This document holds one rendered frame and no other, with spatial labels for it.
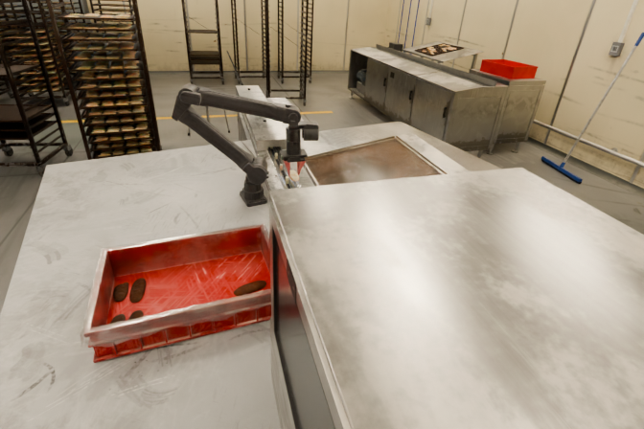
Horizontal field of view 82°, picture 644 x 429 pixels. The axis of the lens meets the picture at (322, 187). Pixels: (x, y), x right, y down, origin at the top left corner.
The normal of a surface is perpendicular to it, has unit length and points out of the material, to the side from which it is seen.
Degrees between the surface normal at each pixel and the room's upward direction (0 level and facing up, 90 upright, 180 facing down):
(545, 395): 0
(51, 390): 0
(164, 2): 90
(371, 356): 0
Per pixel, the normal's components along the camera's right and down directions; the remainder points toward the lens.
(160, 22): 0.28, 0.46
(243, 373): 0.05, -0.88
